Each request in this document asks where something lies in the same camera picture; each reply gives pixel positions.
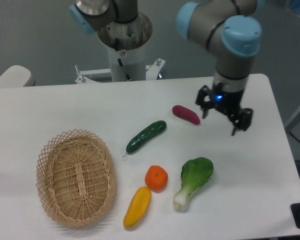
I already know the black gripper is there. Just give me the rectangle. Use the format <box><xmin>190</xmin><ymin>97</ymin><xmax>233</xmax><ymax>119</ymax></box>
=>
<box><xmin>195</xmin><ymin>82</ymin><xmax>253</xmax><ymax>136</ymax></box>

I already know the green cucumber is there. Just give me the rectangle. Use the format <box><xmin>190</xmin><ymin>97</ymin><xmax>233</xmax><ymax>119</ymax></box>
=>
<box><xmin>122</xmin><ymin>120</ymin><xmax>167</xmax><ymax>158</ymax></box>

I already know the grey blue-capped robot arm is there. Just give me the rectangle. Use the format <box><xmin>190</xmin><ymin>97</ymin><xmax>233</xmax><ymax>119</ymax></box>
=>
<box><xmin>69</xmin><ymin>0</ymin><xmax>263</xmax><ymax>132</ymax></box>

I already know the purple sweet potato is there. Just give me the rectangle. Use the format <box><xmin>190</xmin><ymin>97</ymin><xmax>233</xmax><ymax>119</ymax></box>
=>
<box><xmin>172</xmin><ymin>105</ymin><xmax>201</xmax><ymax>125</ymax></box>

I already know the green bok choy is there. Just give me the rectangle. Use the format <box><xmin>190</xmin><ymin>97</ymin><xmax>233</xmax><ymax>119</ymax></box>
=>
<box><xmin>173</xmin><ymin>157</ymin><xmax>214</xmax><ymax>212</ymax></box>

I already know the orange tangerine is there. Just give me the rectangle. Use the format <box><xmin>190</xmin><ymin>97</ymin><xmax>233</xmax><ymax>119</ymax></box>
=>
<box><xmin>144</xmin><ymin>165</ymin><xmax>168</xmax><ymax>192</ymax></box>

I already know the yellow mango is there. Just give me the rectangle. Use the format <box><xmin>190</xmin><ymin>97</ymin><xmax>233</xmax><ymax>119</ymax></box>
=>
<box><xmin>123</xmin><ymin>186</ymin><xmax>152</xmax><ymax>229</ymax></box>

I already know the woven wicker basket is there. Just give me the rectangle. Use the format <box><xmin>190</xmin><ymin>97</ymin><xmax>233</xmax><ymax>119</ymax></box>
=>
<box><xmin>36</xmin><ymin>129</ymin><xmax>117</xmax><ymax>228</ymax></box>

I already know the white chair armrest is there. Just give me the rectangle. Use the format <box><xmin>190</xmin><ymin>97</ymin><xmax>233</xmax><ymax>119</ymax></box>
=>
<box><xmin>0</xmin><ymin>65</ymin><xmax>36</xmax><ymax>89</ymax></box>

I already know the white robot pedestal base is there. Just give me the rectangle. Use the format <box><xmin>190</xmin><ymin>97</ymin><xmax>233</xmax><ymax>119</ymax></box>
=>
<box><xmin>75</xmin><ymin>12</ymin><xmax>166</xmax><ymax>84</ymax></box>

